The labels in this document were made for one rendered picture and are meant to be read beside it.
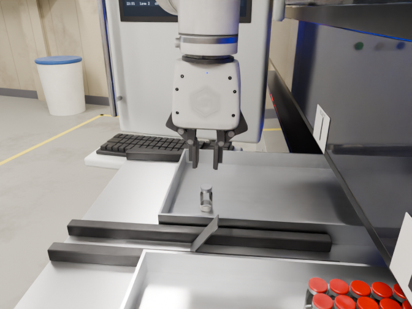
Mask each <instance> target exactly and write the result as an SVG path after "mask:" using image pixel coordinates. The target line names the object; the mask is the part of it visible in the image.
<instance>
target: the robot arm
mask: <svg viewBox="0 0 412 309"><path fill-rule="evenodd" d="M156 2H157V3H158V4H159V5H160V6H161V7H162V8H163V9H164V10H165V11H166V12H168V13H171V14H173V15H178V35H179V36H180V37H179V38H175V40H174V45H175V48H179V49H180V53H184V54H185V55H183V56H182V58H178V59H177V60H176V63H175V70H174V82H173V92H172V112H171V114H170V116H169V118H168V120H167V122H166V127H167V128H169V129H171V130H173V131H175V132H177V133H178V134H179V135H180V136H181V137H182V138H183V139H184V140H185V141H186V143H187V145H189V161H192V162H193V169H195V168H197V165H198V163H199V141H198V139H197V137H196V132H197V129H203V130H216V136H217V139H216V142H215V145H214V149H213V169H214V170H218V163H223V146H224V145H225V144H226V143H227V142H228V141H230V139H232V138H233V137H234V136H235V135H239V134H241V133H244V132H246V131H247V130H248V125H247V123H246V121H245V118H244V116H243V114H242V111H241V110H240V103H241V78H240V66H239V61H238V60H237V59H234V56H231V55H234V54H236V53H237V52H238V29H239V18H240V0H156Z"/></svg>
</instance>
